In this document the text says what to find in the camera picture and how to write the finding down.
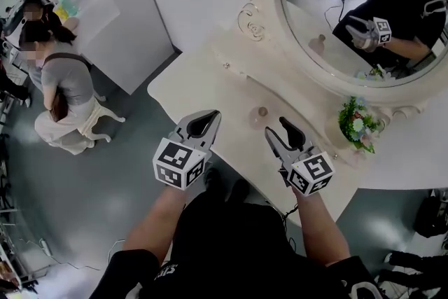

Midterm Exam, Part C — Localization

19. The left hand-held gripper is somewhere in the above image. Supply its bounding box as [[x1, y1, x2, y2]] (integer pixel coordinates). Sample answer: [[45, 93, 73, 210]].
[[153, 109, 223, 190]]

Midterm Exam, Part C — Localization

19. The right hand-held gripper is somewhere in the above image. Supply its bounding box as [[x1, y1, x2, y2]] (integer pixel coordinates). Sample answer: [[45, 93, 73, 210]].
[[265, 116, 336, 199]]

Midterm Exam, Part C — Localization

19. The person's right forearm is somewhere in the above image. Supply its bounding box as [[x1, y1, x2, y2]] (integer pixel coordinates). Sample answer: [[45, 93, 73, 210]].
[[292, 187, 351, 265]]

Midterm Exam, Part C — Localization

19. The person's left forearm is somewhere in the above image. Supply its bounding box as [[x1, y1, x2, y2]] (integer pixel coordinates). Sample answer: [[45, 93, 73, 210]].
[[122, 183, 187, 265]]

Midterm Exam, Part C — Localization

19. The white vanity table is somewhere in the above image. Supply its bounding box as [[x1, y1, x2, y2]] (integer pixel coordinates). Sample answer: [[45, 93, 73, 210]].
[[146, 27, 448, 225]]

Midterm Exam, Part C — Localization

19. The person's left black shoe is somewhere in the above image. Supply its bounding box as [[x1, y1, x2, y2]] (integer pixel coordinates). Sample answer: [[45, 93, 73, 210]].
[[204, 167, 222, 202]]

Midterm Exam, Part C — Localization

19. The person's black shoe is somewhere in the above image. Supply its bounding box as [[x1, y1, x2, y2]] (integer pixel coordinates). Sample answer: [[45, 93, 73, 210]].
[[229, 178, 251, 204], [204, 167, 222, 202]]

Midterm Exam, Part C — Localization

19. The person's right black shoe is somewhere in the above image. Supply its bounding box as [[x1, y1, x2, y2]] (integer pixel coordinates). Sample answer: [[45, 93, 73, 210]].
[[229, 178, 251, 204]]

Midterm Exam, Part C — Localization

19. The flower plant in white pot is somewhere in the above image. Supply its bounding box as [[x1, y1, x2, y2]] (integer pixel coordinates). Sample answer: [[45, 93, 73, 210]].
[[337, 96, 386, 155]]

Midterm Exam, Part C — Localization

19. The white carved stool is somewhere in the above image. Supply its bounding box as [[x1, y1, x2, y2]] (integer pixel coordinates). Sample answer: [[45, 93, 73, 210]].
[[78, 94, 126, 144]]

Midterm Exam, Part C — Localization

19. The person's black shirt torso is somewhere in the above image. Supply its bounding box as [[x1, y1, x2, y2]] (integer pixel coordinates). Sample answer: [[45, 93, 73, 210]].
[[101, 199, 386, 299]]

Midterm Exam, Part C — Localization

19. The white bookshelf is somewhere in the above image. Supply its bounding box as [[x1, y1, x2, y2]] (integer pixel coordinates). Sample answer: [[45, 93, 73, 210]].
[[62, 0, 183, 96]]

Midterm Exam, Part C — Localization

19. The black bag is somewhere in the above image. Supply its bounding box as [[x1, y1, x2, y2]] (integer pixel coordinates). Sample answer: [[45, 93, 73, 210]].
[[412, 187, 448, 239]]

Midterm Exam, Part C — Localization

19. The green and yellow toy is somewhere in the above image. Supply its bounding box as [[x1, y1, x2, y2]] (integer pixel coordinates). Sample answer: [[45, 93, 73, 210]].
[[55, 0, 80, 19]]

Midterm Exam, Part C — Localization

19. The white power strip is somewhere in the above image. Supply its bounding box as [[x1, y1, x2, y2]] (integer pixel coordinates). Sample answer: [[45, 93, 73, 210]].
[[38, 237, 53, 256]]

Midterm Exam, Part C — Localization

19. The black cable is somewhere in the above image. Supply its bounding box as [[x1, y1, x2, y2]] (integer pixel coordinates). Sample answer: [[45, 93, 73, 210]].
[[279, 202, 302, 223]]

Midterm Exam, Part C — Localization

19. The oval mirror with white frame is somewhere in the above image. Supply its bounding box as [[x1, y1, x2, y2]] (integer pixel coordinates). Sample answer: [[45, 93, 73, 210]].
[[258, 0, 448, 116]]

